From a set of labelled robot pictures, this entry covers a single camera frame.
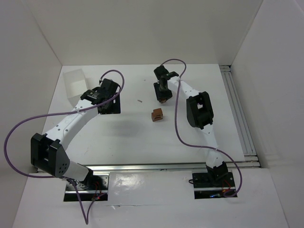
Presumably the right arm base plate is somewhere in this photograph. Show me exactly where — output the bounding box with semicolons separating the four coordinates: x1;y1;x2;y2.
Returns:
189;172;235;189

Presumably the notched brown wood block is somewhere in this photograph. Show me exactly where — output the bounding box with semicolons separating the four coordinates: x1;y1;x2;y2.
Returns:
152;108;163;116

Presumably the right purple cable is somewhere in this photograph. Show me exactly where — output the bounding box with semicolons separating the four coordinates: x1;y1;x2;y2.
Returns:
158;58;243;198

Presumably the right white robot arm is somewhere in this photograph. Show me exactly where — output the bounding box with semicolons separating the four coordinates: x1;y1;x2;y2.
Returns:
153;66;228;187

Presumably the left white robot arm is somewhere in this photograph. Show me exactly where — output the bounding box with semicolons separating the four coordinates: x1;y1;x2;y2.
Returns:
31;79;121;190

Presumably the white front cover board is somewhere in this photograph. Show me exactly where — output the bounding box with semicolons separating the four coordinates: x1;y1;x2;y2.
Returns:
107;171;194;206

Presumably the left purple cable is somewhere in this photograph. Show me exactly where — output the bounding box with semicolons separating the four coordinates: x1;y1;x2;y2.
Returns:
3;69;126;225

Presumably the front aluminium rail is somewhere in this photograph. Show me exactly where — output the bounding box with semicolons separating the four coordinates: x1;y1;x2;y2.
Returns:
88;160;261;172

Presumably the aluminium rail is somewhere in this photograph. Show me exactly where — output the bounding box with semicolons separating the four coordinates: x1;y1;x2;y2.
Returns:
88;160;261;172
219;66;257;157

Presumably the U-shaped brown wood block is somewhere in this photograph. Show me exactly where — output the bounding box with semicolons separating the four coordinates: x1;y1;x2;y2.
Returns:
152;114;163;120

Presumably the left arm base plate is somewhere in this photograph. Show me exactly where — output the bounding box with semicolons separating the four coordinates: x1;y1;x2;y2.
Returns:
72;174;109;193

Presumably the right side aluminium rail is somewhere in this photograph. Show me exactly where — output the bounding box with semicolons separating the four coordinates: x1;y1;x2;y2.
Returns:
219;66;257;157

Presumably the white perforated plastic box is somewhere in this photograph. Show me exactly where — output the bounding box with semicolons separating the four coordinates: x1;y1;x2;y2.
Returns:
63;69;88;107

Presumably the purple cable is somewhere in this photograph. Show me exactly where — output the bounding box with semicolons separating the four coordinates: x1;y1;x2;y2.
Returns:
158;58;243;198
3;69;126;225

